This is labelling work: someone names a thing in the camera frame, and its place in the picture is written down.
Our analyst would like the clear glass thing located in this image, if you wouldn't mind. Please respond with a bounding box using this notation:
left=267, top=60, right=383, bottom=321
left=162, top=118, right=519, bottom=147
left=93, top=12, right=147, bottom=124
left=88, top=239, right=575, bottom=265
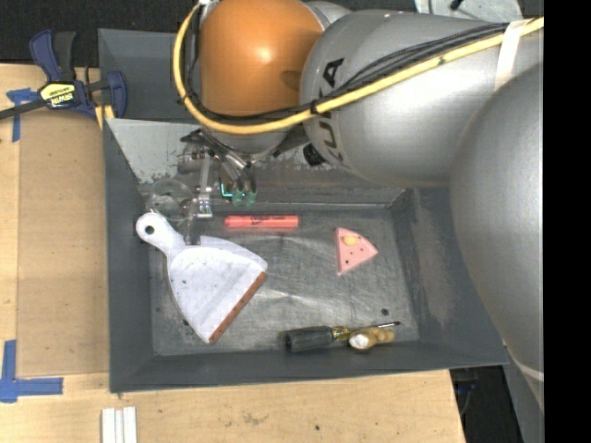
left=148, top=179, right=194, bottom=223

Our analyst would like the white dustpan with brown edge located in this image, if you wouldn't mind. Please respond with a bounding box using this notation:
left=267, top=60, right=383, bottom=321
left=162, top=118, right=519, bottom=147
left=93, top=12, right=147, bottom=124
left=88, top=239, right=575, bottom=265
left=135, top=211, right=269, bottom=345

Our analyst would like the orange marker pen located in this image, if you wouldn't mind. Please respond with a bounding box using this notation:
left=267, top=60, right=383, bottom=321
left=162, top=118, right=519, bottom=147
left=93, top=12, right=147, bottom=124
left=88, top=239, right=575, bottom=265
left=223, top=214, right=300, bottom=230

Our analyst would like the grey metal bin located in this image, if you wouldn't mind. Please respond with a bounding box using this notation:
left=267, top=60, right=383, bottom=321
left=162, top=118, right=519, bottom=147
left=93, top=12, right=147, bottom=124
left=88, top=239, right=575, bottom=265
left=96, top=28, right=510, bottom=394

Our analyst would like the pale wood board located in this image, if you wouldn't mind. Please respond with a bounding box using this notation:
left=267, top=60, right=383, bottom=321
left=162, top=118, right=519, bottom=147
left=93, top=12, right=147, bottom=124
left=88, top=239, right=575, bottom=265
left=16, top=114, right=112, bottom=379

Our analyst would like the pink toy cheese wedge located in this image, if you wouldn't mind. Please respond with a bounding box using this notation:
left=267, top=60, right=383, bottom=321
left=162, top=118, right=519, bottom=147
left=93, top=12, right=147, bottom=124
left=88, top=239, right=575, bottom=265
left=333, top=226, right=380, bottom=277

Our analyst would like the white and tan small toy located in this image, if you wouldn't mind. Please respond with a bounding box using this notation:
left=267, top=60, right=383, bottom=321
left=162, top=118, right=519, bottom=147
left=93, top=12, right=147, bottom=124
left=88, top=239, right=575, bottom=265
left=347, top=327, right=397, bottom=353

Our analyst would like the black cylinder on white bracket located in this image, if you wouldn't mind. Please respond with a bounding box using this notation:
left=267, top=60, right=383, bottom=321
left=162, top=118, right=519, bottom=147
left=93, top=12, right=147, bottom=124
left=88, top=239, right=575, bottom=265
left=274, top=130, right=327, bottom=169

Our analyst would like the black handled screwdriver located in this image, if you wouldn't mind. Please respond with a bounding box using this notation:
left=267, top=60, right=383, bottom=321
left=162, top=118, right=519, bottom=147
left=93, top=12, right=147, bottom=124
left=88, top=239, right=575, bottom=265
left=282, top=320, right=402, bottom=354

